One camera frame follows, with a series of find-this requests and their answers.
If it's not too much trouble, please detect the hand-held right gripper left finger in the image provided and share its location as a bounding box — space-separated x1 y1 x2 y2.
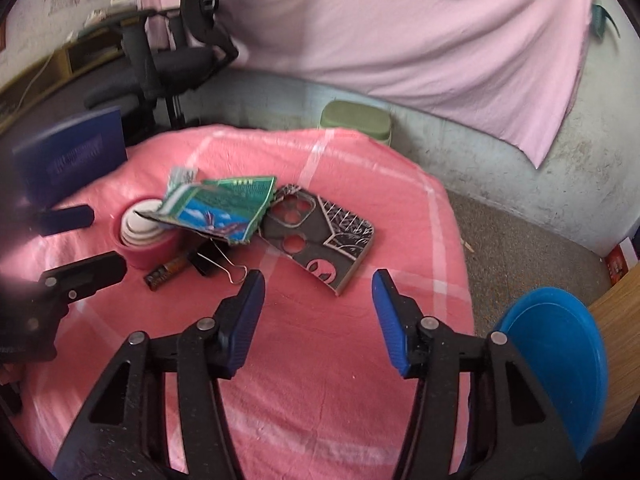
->
52 269 267 480

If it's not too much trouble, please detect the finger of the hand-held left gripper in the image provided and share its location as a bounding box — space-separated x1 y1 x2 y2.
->
27 204 96 237
40 251 127 303

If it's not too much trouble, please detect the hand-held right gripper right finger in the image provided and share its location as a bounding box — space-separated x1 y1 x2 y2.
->
371 268 583 480

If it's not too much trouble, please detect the pink tape roll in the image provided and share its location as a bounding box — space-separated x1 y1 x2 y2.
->
111 192 186 270

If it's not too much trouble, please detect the black binder clip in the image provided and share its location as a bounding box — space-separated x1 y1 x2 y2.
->
187 240 249 286

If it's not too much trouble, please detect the white round dish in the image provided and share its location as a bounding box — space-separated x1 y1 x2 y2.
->
120 199 171 250

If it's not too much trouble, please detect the black orange battery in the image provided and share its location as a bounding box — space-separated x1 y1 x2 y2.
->
144 255 193 291

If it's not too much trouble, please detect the black patterned phone case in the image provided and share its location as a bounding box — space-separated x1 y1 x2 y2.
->
257 185 376 297

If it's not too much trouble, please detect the torn green packet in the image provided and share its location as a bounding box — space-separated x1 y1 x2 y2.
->
135 176 278 247

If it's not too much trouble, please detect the small silver green packet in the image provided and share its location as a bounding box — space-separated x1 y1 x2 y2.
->
167 165 201 193

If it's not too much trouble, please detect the blue plastic basin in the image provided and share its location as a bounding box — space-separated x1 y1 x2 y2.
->
497 287 610 448

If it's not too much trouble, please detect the blue cardboard box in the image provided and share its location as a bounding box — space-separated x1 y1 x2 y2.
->
12 106 128 211

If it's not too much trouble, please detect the pink checked tablecloth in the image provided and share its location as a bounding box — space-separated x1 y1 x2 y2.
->
0 127 476 480

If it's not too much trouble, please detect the wooden desk with shelves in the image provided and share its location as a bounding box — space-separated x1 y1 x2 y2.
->
0 25 126 131

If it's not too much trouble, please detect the black office chair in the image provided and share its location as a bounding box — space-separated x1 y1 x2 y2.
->
82 0 241 133

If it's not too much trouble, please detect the green plastic stool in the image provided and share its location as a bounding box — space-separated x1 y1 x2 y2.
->
320 100 393 148

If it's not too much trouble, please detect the stack of books and papers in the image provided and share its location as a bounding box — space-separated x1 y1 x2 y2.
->
82 0 143 28

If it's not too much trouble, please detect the wooden board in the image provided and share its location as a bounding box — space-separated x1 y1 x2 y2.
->
587 272 640 443

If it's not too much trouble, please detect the red cardboard box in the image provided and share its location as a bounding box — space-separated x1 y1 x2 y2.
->
605 242 638 285

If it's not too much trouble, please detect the pink hanging sheet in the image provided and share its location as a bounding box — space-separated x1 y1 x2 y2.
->
137 0 596 170

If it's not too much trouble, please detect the green hanging pouch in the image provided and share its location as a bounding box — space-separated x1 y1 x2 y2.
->
591 4 621 40

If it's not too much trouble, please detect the white cable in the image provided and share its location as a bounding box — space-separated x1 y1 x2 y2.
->
15 52 56 111

